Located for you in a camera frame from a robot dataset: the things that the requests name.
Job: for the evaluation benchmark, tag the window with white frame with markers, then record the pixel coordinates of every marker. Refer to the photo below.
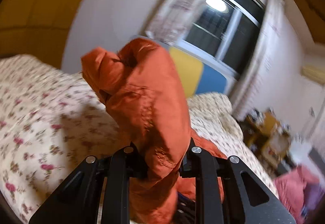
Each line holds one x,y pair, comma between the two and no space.
225,34

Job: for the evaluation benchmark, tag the right floral curtain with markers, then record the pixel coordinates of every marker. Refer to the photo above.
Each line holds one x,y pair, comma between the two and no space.
248,87

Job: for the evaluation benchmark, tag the floral bed quilt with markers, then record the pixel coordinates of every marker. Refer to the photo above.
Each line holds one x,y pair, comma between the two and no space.
51,121

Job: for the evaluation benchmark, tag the wooden wardrobe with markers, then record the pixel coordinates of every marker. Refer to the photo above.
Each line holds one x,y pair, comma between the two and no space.
37,27

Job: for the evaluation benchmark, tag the pink cloth pile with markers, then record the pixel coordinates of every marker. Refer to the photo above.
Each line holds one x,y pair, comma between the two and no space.
300,191

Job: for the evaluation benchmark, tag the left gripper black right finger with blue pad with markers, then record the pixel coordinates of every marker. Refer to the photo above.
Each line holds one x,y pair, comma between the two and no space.
227,191

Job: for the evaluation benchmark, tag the orange quilted down jacket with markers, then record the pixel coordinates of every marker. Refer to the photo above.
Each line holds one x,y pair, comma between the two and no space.
142,92

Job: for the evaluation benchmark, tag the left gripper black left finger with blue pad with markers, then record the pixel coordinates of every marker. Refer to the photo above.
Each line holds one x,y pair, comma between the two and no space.
97,191

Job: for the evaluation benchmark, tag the wooden side table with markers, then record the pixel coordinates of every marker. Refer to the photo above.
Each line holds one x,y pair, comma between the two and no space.
266,136

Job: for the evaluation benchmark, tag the grey yellow blue headboard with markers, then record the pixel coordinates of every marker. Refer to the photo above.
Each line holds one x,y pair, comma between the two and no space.
198,74

